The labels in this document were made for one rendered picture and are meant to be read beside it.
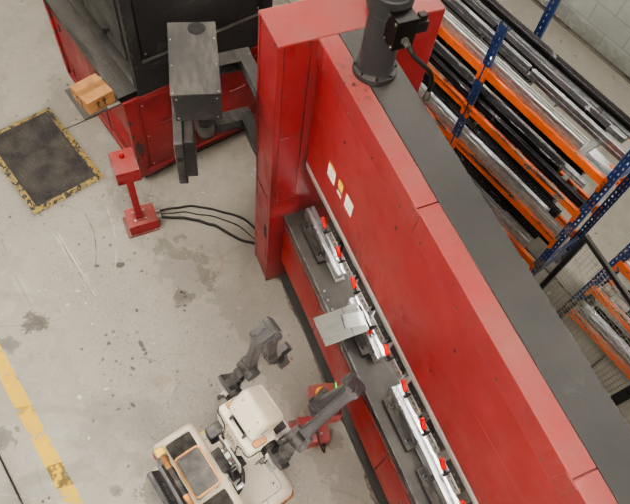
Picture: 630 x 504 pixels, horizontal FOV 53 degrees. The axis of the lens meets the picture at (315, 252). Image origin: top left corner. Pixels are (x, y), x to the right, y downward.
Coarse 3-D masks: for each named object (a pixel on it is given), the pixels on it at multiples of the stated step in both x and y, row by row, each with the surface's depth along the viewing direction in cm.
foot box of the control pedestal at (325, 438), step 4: (308, 416) 416; (292, 420) 425; (296, 420) 421; (300, 420) 414; (304, 420) 414; (308, 420) 415; (288, 424) 423; (292, 424) 423; (296, 424) 424; (300, 424) 413; (304, 424) 413; (324, 424) 414; (324, 428) 413; (328, 428) 414; (324, 432) 412; (328, 432) 412; (316, 436) 410; (320, 436) 410; (324, 436) 411; (328, 436) 411; (316, 440) 409; (320, 440) 409; (324, 440) 409; (328, 440) 410; (312, 444) 413; (316, 444) 415; (328, 444) 419; (308, 448) 417
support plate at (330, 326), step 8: (352, 304) 361; (336, 312) 358; (344, 312) 358; (352, 312) 359; (320, 320) 354; (328, 320) 355; (336, 320) 355; (320, 328) 352; (328, 328) 353; (336, 328) 353; (352, 328) 354; (360, 328) 354; (328, 336) 350; (336, 336) 351; (344, 336) 351; (352, 336) 352; (328, 344) 348
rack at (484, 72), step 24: (552, 0) 398; (456, 48) 419; (480, 72) 411; (456, 96) 443; (504, 96) 404; (480, 120) 434; (456, 144) 469; (504, 144) 426; (600, 144) 386; (480, 168) 460; (528, 168) 419; (624, 168) 355; (504, 192) 451; (552, 192) 411; (600, 192) 378; (624, 192) 424; (528, 216) 442; (576, 216) 403; (600, 216) 450; (552, 240) 433; (576, 240) 481
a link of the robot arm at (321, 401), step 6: (342, 378) 301; (348, 378) 297; (342, 384) 307; (336, 390) 307; (342, 390) 303; (318, 396) 324; (324, 396) 317; (330, 396) 312; (336, 396) 308; (312, 402) 323; (318, 402) 320; (324, 402) 317; (330, 402) 315; (318, 408) 325
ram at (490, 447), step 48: (336, 144) 304; (336, 192) 325; (384, 192) 267; (384, 240) 284; (384, 288) 303; (432, 288) 252; (432, 336) 267; (432, 384) 283; (480, 384) 238; (480, 432) 251; (480, 480) 266; (528, 480) 226
